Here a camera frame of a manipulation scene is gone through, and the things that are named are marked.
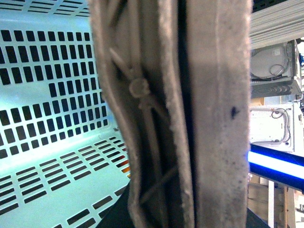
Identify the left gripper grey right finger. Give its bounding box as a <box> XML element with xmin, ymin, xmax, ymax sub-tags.
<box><xmin>187</xmin><ymin>0</ymin><xmax>252</xmax><ymax>228</ymax></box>

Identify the blue white light bar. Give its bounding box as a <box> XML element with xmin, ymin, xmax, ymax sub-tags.
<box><xmin>247</xmin><ymin>144</ymin><xmax>304</xmax><ymax>192</ymax></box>

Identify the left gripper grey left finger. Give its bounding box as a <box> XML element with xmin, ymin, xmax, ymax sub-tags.
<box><xmin>89</xmin><ymin>0</ymin><xmax>195</xmax><ymax>228</ymax></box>

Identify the light blue plastic basket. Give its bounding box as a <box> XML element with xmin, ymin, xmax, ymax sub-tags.
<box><xmin>0</xmin><ymin>0</ymin><xmax>130</xmax><ymax>228</ymax></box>

